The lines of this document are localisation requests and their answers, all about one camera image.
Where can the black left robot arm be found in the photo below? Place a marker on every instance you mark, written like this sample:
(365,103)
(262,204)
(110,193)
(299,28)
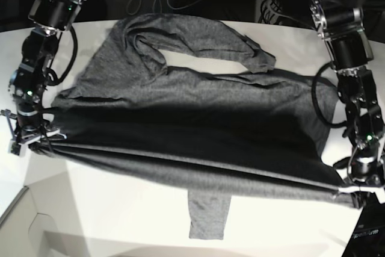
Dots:
(340,25)

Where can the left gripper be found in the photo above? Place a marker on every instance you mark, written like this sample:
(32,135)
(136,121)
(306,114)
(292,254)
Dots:
(364,173)

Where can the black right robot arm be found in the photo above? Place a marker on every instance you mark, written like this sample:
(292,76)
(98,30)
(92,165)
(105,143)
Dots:
(28,83)

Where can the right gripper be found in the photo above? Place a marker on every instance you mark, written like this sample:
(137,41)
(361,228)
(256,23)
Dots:
(30,127)

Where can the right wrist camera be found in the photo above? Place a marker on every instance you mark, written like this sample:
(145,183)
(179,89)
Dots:
(17,149)

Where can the dark grey t-shirt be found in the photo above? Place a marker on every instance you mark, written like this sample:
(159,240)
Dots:
(189,102)

